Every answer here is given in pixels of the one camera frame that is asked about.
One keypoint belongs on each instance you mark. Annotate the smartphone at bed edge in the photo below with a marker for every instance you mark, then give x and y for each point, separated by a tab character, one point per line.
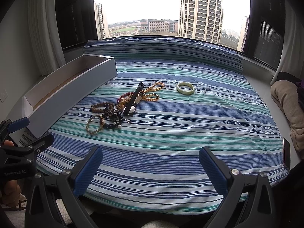
286	154

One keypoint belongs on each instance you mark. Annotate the white curtain right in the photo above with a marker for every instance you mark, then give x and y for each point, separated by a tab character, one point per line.
291	60

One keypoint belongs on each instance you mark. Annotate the white curtain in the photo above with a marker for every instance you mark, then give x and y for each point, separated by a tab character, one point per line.
44	35
291	60

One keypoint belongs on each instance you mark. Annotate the black strap wristwatch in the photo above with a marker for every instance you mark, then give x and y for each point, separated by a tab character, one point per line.
132	99

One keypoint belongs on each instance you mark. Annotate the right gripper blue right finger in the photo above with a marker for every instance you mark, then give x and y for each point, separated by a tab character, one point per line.
247	199

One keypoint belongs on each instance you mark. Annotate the white cardboard box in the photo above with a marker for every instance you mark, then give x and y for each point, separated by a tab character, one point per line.
58	92

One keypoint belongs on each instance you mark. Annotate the pale green jade bangle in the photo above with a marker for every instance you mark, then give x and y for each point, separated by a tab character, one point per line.
185	88

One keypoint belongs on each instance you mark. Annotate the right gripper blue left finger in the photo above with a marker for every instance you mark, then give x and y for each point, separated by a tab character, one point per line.
42	209

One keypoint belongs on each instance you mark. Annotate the striped blue green bedsheet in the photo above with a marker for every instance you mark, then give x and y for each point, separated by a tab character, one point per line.
152	163

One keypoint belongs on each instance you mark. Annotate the white curtain left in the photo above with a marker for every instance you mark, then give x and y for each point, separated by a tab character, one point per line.
44	35

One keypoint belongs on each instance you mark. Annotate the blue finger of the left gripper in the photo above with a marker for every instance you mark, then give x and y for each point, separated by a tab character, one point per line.
35	147
17	124

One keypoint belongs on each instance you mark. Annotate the beige blanket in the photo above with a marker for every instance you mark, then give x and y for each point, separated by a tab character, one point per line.
287	93

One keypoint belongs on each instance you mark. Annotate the white wall socket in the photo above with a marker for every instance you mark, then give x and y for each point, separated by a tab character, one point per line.
3	95

